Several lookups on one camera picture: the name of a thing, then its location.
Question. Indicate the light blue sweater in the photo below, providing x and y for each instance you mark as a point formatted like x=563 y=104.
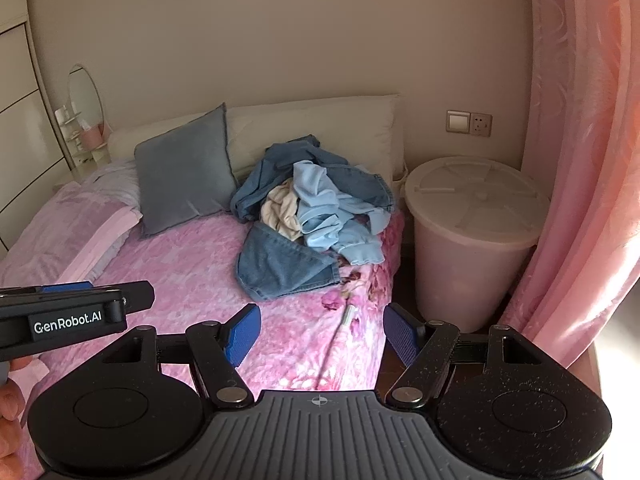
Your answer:
x=325 y=210

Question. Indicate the person's left hand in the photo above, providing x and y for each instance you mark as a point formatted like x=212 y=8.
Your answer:
x=9 y=405

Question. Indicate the small white tiered stand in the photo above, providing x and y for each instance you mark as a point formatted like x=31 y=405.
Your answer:
x=70 y=125

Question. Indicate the oval mirror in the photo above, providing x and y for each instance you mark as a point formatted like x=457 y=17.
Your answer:
x=85 y=95

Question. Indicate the grey pillow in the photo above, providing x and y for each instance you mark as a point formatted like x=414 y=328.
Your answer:
x=185 y=175

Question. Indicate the cream wardrobe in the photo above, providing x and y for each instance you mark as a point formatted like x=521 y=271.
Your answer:
x=20 y=125

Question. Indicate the small white tube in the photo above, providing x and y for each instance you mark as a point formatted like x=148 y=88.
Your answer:
x=348 y=315

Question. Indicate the blue denim garment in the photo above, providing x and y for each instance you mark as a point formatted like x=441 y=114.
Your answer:
x=280 y=265

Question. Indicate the pink cup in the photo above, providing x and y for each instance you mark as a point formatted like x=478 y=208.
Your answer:
x=92 y=136

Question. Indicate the large cream pillow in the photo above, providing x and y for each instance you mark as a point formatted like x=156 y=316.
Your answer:
x=325 y=125

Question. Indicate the pink floral bed blanket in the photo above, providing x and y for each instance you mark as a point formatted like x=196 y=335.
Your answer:
x=200 y=270

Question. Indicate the wall light switch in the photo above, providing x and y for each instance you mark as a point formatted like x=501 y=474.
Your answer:
x=458 y=121

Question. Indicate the cream bedside table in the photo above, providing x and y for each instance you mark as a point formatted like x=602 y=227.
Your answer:
x=85 y=165

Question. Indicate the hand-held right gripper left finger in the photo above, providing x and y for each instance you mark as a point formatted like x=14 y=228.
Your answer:
x=242 y=335

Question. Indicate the white plastic bucket with lid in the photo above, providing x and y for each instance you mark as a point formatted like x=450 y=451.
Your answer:
x=470 y=240

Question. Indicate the pink curtain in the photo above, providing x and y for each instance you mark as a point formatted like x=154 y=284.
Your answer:
x=585 y=160

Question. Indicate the pink pillow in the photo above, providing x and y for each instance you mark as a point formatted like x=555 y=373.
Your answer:
x=60 y=230
x=117 y=180

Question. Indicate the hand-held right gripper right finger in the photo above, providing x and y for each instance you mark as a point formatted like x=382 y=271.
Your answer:
x=402 y=335

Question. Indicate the wall power socket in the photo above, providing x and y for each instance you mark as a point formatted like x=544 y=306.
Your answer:
x=481 y=124

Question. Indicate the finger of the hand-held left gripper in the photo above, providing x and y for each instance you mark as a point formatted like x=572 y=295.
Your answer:
x=67 y=287
x=137 y=295

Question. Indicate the cream garment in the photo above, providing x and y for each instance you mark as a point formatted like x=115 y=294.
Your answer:
x=280 y=207

